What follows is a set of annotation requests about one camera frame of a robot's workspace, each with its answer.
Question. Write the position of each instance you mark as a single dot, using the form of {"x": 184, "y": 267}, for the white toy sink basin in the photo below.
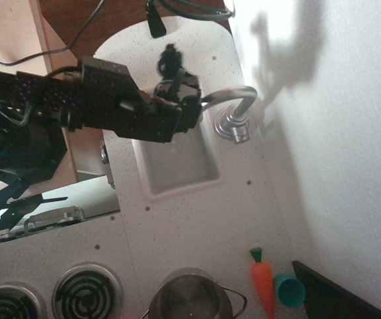
{"x": 190, "y": 162}

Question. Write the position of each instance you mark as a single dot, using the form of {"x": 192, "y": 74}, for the teal plastic cup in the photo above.
{"x": 289, "y": 290}

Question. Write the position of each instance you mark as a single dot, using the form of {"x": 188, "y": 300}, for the orange toy carrot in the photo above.
{"x": 263, "y": 280}

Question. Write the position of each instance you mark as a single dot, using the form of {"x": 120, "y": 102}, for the silver cabinet knob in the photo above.
{"x": 106, "y": 164}

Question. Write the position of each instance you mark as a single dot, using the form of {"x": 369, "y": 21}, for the black box corner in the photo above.
{"x": 325, "y": 299}

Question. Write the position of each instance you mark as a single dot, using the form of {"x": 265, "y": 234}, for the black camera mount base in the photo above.
{"x": 31, "y": 153}

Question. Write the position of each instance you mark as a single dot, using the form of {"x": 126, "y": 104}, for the blue black clamp lower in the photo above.
{"x": 15, "y": 208}

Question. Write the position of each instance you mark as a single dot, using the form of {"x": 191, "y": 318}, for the silver curved faucet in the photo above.
{"x": 232, "y": 122}

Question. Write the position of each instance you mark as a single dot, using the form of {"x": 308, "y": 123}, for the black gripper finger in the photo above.
{"x": 170, "y": 61}

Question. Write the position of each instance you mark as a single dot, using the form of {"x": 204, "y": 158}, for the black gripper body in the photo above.
{"x": 111, "y": 100}

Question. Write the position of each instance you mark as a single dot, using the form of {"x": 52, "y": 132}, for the stainless steel pot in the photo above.
{"x": 195, "y": 296}

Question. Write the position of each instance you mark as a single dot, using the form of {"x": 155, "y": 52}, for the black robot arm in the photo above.
{"x": 57, "y": 95}

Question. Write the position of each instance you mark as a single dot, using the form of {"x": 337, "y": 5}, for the black stove burner centre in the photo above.
{"x": 88, "y": 290}

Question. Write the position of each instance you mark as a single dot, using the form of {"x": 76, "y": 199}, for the silver oven door handle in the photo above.
{"x": 60, "y": 217}

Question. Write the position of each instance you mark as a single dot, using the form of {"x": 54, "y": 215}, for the black stove burner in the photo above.
{"x": 88, "y": 290}
{"x": 19, "y": 300}

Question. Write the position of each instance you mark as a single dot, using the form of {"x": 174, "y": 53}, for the black stove burner left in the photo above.
{"x": 19, "y": 300}

